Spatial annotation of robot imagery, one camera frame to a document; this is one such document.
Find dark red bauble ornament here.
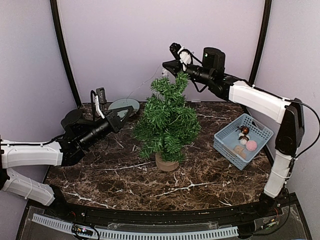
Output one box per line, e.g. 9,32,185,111
238,126,250,135

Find white slotted cable duct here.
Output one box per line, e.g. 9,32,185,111
31,213,239,240

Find fairy light wire string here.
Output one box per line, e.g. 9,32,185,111
126,65,166,101

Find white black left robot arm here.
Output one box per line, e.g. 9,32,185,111
0,106,134,218

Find brown gingerbread ornament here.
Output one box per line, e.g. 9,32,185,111
234,145,247,159

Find black corner post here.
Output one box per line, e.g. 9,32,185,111
248,0,272,84
49,0,82,108

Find pink pompom ornament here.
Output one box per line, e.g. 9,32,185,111
245,140,258,152

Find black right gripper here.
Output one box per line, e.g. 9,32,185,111
163,59,214,86

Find light blue plastic basket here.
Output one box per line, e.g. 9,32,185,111
213,113,274,171

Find left black corner post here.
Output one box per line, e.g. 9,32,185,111
49,0,82,108

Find right black corner post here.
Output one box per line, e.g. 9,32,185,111
248,0,272,84

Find black front rail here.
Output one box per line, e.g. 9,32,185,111
55,202,267,225

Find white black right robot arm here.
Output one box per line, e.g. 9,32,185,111
162,42,305,217

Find white light battery box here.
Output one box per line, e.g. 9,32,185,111
162,68,168,77

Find light blue ceramic plate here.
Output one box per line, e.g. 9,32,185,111
108,98,140,117

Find small green christmas tree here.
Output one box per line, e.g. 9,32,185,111
133,71,201,172

